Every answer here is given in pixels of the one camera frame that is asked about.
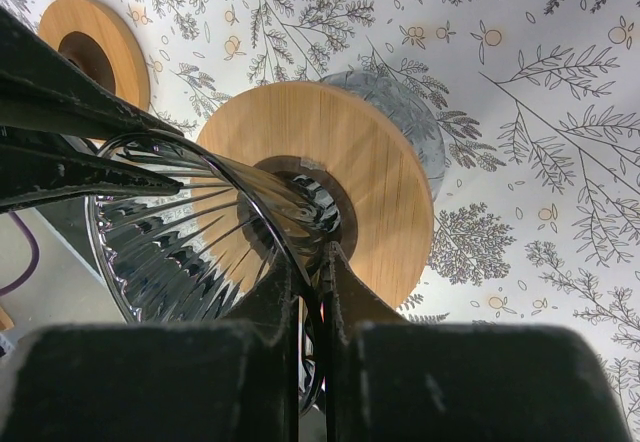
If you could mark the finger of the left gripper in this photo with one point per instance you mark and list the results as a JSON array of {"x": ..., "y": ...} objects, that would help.
[
  {"x": 39, "y": 168},
  {"x": 42, "y": 91}
]

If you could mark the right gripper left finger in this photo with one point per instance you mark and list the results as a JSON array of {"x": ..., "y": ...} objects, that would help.
[{"x": 232, "y": 379}]

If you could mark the floral table mat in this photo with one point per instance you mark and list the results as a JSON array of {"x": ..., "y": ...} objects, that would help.
[{"x": 538, "y": 101}]

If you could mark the glass coffee server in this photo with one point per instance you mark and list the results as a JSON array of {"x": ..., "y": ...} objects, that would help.
[{"x": 406, "y": 111}]

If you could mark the ribbed glass dripper cone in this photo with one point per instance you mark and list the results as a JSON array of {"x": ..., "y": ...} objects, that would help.
[{"x": 193, "y": 255}]

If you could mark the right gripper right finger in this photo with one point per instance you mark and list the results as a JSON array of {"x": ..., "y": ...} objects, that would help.
[{"x": 389, "y": 379}]

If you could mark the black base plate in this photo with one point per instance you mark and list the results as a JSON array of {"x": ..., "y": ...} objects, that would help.
[{"x": 76, "y": 265}]

